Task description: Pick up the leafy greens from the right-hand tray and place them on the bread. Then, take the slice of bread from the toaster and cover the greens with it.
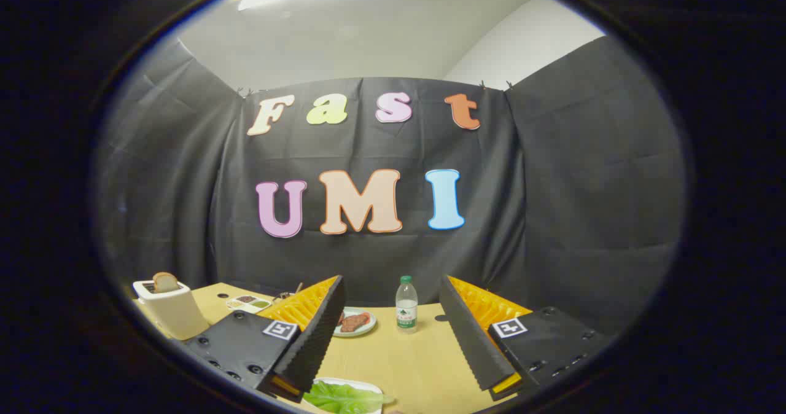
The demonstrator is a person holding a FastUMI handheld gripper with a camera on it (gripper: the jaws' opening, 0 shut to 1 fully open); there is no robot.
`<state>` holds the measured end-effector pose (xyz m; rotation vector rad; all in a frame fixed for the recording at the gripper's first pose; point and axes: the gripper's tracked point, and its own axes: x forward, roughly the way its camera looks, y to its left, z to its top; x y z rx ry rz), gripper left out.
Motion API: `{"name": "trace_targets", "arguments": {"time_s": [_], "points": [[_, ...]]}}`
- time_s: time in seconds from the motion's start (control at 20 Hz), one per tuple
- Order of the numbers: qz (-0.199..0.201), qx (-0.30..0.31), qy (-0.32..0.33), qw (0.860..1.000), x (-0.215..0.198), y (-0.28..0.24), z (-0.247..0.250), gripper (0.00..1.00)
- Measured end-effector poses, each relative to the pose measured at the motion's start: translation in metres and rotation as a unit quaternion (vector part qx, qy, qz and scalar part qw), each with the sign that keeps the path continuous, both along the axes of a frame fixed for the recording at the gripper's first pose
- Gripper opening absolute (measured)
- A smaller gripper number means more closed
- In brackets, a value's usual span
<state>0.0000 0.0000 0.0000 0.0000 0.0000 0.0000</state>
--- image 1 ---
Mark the brown meat patty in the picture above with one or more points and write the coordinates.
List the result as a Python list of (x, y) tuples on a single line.
[(355, 322)]

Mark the brown-crust bread slice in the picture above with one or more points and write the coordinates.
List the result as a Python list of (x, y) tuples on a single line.
[(165, 282)]

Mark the clear water bottle green cap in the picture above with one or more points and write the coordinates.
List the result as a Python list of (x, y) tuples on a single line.
[(406, 309)]

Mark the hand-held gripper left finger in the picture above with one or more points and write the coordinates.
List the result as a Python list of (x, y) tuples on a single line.
[(319, 334)]

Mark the green lettuce leaf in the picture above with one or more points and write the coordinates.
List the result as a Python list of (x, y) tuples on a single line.
[(344, 397)]

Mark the pale green plate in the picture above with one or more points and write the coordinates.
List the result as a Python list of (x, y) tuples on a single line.
[(366, 330)]

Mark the white divided bean dish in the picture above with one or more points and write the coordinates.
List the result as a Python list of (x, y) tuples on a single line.
[(249, 304)]

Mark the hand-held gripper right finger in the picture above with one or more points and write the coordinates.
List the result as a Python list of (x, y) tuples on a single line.
[(470, 334)]

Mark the white toaster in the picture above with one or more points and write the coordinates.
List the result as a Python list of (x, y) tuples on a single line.
[(178, 312)]

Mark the white square plate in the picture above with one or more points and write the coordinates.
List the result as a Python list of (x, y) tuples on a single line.
[(344, 381)]

